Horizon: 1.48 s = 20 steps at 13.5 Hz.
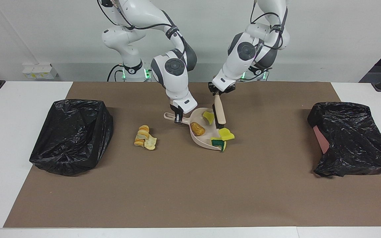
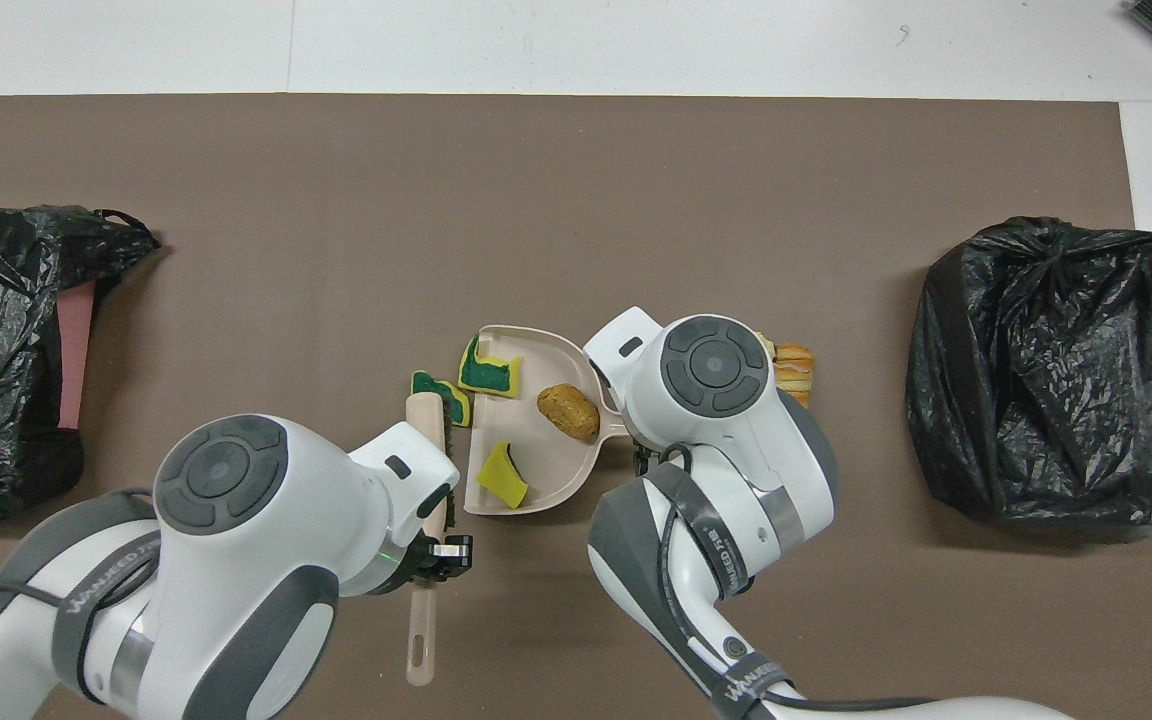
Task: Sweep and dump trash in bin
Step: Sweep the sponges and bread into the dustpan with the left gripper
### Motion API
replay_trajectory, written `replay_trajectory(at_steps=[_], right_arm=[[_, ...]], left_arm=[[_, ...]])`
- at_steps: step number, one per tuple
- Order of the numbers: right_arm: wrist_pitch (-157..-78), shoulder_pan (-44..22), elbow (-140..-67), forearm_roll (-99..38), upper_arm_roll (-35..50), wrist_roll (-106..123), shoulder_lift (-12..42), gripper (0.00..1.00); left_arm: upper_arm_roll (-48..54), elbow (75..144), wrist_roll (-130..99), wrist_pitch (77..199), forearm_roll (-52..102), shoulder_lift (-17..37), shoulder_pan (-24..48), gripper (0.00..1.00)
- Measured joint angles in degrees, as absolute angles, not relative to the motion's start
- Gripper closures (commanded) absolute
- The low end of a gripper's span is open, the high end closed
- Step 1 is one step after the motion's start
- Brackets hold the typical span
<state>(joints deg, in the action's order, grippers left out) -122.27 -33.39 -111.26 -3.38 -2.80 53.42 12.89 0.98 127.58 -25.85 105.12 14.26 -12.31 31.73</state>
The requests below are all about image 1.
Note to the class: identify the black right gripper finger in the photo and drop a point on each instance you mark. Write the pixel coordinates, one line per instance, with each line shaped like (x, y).
(176, 118)
(181, 119)

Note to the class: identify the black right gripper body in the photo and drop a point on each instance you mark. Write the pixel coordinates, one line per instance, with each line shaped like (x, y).
(177, 110)

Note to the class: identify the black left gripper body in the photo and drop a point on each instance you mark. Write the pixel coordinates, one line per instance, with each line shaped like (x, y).
(222, 91)

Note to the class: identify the beige hand brush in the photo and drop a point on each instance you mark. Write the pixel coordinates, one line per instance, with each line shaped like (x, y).
(220, 112)

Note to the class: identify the brown bread roll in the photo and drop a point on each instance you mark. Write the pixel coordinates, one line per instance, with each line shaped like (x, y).
(197, 129)

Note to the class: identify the yellow sponge piece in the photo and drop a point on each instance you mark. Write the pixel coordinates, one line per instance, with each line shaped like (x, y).
(218, 143)
(208, 117)
(227, 134)

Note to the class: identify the beige plastic dustpan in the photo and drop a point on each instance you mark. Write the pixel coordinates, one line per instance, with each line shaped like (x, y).
(203, 140)

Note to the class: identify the pale bread piece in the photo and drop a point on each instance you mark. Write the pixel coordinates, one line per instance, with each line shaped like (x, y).
(150, 143)

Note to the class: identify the golden croissant piece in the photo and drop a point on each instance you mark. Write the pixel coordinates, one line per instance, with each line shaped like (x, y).
(141, 134)

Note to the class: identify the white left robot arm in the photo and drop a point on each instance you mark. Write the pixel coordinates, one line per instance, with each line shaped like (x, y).
(240, 59)

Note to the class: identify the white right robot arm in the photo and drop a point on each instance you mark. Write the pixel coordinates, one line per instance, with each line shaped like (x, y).
(175, 79)

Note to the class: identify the black trash bag bin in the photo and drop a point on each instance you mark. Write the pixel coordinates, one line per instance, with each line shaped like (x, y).
(71, 138)

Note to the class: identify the brown table mat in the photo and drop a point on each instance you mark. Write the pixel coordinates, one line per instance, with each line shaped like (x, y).
(177, 205)

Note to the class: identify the pink box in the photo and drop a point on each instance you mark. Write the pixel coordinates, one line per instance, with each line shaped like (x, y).
(321, 140)

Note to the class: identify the black bag over pink box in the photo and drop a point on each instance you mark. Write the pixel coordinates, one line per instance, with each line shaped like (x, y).
(352, 138)

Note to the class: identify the white wall power box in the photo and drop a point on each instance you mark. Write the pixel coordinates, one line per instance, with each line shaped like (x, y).
(40, 71)

